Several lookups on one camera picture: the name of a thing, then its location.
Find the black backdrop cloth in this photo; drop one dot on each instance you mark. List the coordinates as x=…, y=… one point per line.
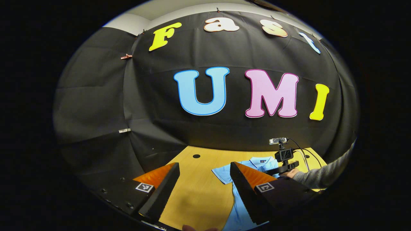
x=154, y=96

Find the copper backdrop clip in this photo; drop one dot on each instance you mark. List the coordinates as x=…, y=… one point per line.
x=126, y=56

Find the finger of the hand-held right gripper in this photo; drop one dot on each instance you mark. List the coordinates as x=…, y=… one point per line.
x=274, y=170

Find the light blue T-shirt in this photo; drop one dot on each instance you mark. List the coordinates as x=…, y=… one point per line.
x=224, y=173

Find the white backdrop clip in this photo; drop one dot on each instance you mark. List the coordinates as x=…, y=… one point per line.
x=124, y=130

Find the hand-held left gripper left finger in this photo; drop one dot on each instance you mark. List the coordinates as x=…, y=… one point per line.
x=165, y=189

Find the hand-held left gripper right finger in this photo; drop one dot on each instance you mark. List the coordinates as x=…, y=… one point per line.
x=242, y=192

